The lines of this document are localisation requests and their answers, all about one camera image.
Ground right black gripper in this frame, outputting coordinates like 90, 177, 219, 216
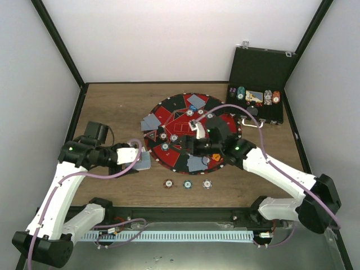
169, 135, 223, 158

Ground blue card seat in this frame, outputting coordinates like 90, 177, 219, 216
187, 155, 210, 172
188, 94, 209, 109
143, 114, 161, 128

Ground orange round blind button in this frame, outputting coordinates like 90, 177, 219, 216
211, 154, 222, 162

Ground teal poker chip stack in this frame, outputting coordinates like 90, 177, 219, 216
183, 181, 192, 189

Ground red poker chip stack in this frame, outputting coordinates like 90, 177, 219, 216
163, 179, 174, 189

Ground dealt blue playing card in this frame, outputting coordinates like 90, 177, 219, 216
141, 121, 155, 131

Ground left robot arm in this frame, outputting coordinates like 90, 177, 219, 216
12, 121, 142, 269

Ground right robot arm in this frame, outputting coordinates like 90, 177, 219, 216
181, 116, 341, 234

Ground round red black poker mat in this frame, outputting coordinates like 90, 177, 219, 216
143, 93, 225, 175

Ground purple chips in case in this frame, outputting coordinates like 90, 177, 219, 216
229, 88, 237, 97

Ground black round button in case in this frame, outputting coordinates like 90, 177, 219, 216
246, 106, 258, 116

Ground teal chips in case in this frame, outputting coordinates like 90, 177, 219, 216
236, 86, 245, 100

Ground card box in case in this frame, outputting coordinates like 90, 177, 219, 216
245, 90, 263, 103

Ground grey chips in case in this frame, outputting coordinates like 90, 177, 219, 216
263, 90, 272, 106

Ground black poker chip case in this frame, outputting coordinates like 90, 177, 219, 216
226, 45, 296, 124

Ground orange chips in case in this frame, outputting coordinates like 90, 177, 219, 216
272, 91, 281, 104

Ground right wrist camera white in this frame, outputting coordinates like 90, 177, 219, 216
188, 120, 206, 140

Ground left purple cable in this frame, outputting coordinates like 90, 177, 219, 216
26, 139, 149, 270

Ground purple cable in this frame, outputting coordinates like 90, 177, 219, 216
26, 139, 149, 270
193, 104, 341, 249

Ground light blue slotted rail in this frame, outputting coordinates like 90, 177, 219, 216
80, 231, 254, 243

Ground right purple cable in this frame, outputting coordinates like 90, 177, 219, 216
193, 104, 341, 249

